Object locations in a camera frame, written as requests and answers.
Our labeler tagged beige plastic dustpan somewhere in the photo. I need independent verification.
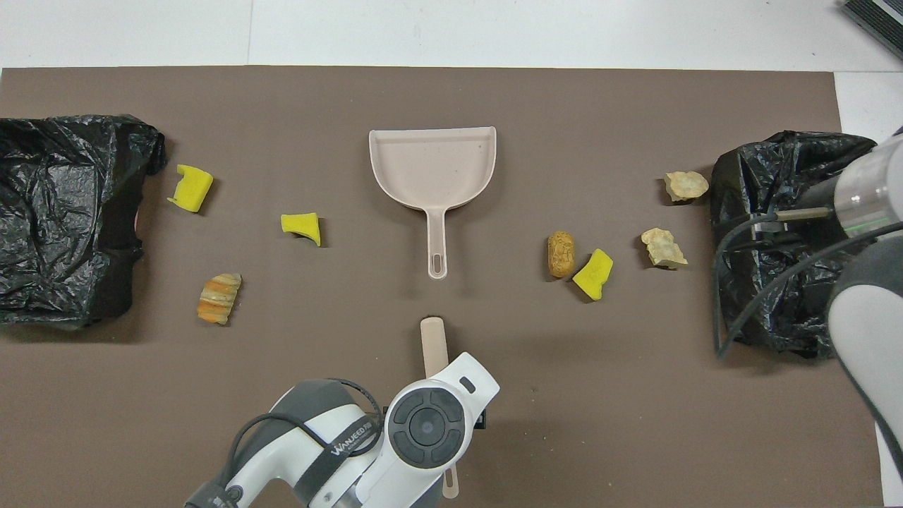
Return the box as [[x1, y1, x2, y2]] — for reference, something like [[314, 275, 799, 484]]
[[368, 126, 498, 281]]

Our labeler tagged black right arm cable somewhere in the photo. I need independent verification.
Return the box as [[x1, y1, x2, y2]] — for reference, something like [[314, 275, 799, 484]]
[[714, 206, 903, 357]]

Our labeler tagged bin with black trash bag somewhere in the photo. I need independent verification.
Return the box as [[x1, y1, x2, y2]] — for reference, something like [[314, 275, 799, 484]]
[[710, 130, 879, 361], [0, 114, 168, 331]]

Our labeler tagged small curved yellow sponge piece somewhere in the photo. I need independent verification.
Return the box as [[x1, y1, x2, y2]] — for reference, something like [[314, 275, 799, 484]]
[[280, 212, 322, 248]]

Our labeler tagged brown cracked bread roll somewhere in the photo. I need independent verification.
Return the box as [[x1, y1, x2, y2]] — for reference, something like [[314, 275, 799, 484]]
[[547, 231, 576, 279]]

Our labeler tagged angular pale food chunk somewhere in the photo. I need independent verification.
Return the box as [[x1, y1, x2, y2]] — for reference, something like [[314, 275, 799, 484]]
[[641, 227, 689, 269]]

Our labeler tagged oval pale food chunk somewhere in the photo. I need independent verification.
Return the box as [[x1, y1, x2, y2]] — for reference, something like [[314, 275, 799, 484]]
[[664, 170, 710, 204]]

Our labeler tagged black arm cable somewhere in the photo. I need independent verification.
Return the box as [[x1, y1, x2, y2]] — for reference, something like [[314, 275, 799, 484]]
[[185, 377, 387, 508], [714, 206, 903, 357]]

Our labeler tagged dark ribbed panel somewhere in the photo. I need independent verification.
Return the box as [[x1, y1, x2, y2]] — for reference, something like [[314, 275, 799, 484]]
[[841, 0, 903, 61]]

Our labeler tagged brown table mat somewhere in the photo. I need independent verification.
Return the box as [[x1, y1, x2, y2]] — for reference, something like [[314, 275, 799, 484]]
[[0, 66, 884, 508]]

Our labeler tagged striped orange bread piece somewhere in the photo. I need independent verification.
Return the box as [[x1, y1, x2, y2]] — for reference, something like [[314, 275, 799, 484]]
[[197, 272, 243, 326]]

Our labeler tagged beige hand brush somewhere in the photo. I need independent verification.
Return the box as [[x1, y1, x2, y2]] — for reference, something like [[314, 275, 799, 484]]
[[420, 316, 461, 500]]

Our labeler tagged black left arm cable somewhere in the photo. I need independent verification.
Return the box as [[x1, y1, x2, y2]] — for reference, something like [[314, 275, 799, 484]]
[[185, 377, 387, 508]]

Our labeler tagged notched yellow sponge block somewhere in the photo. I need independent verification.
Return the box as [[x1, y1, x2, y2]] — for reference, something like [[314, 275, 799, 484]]
[[167, 164, 214, 214]]

